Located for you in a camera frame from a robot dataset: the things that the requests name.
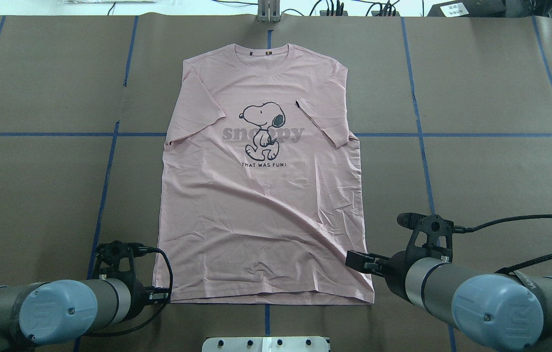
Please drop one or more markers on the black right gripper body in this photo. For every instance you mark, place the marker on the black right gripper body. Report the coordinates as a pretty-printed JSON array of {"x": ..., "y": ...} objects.
[{"x": 396, "y": 272}]

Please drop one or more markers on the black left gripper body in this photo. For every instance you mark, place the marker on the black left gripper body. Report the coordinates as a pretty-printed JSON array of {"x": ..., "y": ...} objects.
[{"x": 139, "y": 296}]

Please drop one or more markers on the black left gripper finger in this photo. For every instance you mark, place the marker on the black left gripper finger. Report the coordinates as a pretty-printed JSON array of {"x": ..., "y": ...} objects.
[{"x": 158, "y": 295}]

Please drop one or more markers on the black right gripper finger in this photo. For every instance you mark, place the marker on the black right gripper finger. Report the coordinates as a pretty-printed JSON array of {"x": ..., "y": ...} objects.
[{"x": 366, "y": 263}]

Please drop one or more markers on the pink Snoopy t-shirt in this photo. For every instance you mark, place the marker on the pink Snoopy t-shirt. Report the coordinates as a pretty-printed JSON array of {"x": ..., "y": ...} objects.
[{"x": 261, "y": 194}]

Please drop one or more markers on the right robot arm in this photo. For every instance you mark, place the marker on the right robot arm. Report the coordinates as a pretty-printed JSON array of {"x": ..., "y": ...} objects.
[{"x": 505, "y": 312}]

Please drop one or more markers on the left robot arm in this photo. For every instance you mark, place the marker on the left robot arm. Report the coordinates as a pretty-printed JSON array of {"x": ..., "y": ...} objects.
[{"x": 51, "y": 313}]

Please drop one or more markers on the brown paper table cover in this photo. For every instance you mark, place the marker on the brown paper table cover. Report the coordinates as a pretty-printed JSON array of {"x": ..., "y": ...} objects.
[{"x": 454, "y": 116}]

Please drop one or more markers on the dark grey box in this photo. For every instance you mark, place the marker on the dark grey box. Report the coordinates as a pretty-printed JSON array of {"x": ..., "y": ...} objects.
[{"x": 491, "y": 8}]

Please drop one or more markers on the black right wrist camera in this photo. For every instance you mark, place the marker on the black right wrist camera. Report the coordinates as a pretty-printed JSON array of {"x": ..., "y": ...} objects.
[{"x": 431, "y": 237}]

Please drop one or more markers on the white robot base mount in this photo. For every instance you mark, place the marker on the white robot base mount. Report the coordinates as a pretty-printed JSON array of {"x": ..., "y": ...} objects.
[{"x": 267, "y": 344}]

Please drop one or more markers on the aluminium frame post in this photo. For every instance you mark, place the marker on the aluminium frame post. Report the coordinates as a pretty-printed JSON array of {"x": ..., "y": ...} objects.
[{"x": 269, "y": 11}]

